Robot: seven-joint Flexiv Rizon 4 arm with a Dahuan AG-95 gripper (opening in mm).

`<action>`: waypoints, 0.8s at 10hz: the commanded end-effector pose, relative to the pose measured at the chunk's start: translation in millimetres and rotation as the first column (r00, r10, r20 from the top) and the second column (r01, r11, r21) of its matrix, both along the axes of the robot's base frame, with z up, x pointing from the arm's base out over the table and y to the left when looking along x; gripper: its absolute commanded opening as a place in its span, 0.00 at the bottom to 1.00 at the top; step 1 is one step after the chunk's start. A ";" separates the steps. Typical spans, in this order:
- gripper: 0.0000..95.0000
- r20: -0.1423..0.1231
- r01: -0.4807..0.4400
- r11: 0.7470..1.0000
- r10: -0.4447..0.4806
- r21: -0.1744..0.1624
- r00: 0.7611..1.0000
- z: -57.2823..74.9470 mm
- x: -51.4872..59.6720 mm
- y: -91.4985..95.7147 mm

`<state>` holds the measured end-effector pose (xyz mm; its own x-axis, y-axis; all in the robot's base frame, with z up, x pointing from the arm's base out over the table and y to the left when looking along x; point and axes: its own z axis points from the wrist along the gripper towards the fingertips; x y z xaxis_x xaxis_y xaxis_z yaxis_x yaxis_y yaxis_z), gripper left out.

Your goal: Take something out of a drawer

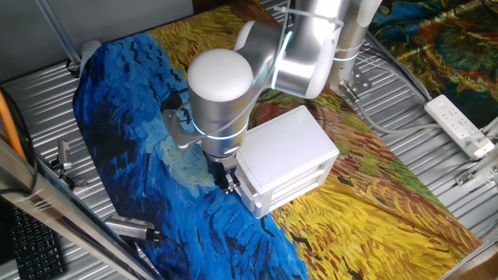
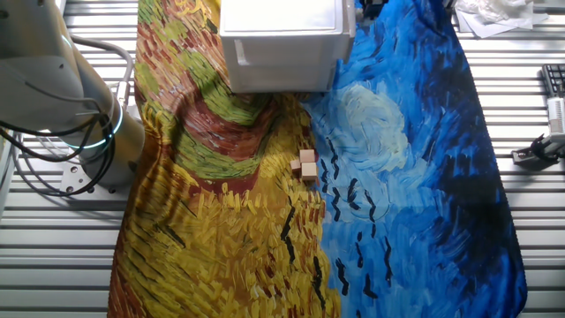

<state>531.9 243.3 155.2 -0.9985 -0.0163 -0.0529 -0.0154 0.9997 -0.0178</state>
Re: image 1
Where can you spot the silver angle bracket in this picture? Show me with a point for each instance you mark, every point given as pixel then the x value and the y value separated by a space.
pixel 465 179

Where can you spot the sunflower painting print cloth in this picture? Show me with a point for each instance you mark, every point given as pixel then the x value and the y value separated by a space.
pixel 439 46

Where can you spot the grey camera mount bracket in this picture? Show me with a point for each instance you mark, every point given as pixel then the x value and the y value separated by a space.
pixel 67 177

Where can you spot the black computer keyboard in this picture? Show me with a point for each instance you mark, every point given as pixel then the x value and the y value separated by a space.
pixel 35 249

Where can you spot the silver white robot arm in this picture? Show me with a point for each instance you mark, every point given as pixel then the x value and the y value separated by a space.
pixel 218 101

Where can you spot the wheatfield painting print cloth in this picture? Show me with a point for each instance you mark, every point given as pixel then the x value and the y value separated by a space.
pixel 136 175

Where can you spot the silver exterior camera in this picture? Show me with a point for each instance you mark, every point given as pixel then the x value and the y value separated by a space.
pixel 64 153
pixel 128 228

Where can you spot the white plastic drawer cabinet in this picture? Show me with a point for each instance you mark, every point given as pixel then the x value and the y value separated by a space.
pixel 286 145

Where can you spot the white power strip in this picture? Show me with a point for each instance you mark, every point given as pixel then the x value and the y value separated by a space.
pixel 455 124

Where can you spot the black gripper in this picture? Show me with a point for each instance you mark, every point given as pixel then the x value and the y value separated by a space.
pixel 221 166

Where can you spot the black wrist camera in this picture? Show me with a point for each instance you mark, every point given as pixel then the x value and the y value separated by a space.
pixel 171 102

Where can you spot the grey metal pole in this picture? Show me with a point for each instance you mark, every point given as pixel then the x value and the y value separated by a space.
pixel 60 33

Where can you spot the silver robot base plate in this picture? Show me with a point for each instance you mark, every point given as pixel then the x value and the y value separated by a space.
pixel 362 81

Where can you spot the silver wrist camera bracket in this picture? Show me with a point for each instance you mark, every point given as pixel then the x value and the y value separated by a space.
pixel 179 136

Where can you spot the aluminium frame bar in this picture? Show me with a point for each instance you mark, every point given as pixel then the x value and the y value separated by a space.
pixel 58 212

